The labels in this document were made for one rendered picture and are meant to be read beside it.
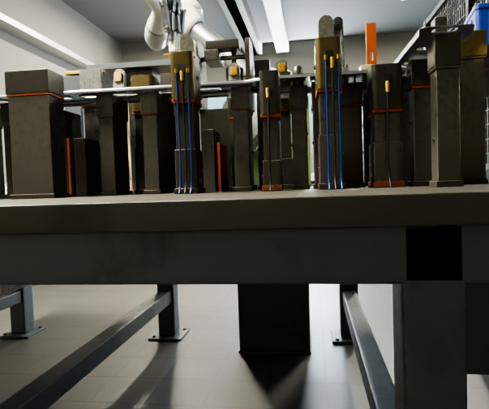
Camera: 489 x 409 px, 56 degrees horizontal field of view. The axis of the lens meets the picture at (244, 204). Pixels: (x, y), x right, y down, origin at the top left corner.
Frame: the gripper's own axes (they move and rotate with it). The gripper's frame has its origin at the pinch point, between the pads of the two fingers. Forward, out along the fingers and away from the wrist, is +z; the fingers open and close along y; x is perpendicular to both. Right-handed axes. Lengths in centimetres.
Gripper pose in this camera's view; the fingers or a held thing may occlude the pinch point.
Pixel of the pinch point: (174, 42)
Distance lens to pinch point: 178.9
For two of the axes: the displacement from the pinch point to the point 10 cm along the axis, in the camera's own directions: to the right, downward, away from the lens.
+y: -5.2, 0.6, -8.5
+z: 0.4, 10.0, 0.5
